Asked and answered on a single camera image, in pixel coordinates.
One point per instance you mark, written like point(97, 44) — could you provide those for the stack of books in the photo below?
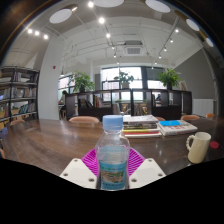
point(141, 126)

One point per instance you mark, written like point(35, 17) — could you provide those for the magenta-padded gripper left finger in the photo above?
point(78, 171)

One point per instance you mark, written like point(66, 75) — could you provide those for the white wall radiator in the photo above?
point(202, 107)

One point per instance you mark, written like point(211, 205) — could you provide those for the cream white mug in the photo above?
point(200, 148)

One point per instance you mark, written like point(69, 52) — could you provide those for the large green potted plant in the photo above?
point(169, 77)

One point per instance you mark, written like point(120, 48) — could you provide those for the ceiling lights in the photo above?
point(60, 15)

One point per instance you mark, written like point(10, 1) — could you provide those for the tall dark bookshelf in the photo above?
point(20, 96)

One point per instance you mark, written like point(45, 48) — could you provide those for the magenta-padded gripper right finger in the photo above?
point(148, 171)

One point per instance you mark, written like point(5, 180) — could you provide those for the small green potted plant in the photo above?
point(124, 78)

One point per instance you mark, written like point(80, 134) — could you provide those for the ceiling air conditioner unit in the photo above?
point(133, 50)

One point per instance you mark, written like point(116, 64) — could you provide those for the person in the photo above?
point(63, 98)

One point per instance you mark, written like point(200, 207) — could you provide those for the thick white blue-topped book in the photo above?
point(178, 128)

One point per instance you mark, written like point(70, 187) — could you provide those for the low dark shelf unit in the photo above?
point(166, 111)

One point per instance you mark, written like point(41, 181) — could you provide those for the bushy green potted plant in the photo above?
point(82, 81)

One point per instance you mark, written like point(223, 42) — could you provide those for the orange chairs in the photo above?
point(83, 119)

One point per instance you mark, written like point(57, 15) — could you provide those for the flat round red coaster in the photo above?
point(214, 144)

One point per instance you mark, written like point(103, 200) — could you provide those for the clear blue-capped water bottle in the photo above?
point(112, 156)

